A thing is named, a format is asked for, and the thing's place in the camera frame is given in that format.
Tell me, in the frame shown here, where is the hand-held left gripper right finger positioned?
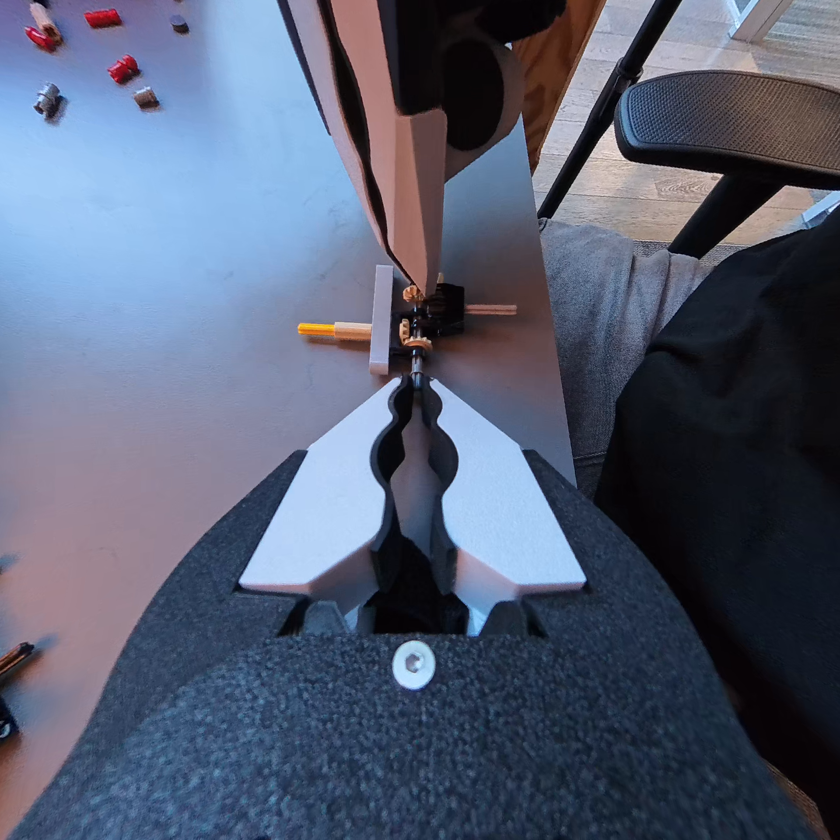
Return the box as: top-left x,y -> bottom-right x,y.
417,381 -> 588,635

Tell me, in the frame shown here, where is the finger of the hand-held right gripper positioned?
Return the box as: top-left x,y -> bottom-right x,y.
340,0 -> 450,301
276,0 -> 399,270

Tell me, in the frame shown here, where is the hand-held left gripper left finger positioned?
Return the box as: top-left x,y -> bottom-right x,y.
237,379 -> 417,635

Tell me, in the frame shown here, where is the small lego gear assembly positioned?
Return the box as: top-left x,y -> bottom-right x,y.
297,264 -> 519,395

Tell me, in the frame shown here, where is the tan lego pin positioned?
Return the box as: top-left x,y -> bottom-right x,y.
29,2 -> 64,46

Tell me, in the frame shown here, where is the white lego truck model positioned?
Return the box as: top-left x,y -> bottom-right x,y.
0,640 -> 37,741

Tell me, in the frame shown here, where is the wooden panel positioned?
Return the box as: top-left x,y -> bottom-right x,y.
514,0 -> 608,175

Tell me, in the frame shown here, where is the black tripod leg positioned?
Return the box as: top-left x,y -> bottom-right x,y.
537,0 -> 685,221

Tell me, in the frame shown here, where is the black office chair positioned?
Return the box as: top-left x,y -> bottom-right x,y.
613,69 -> 840,261

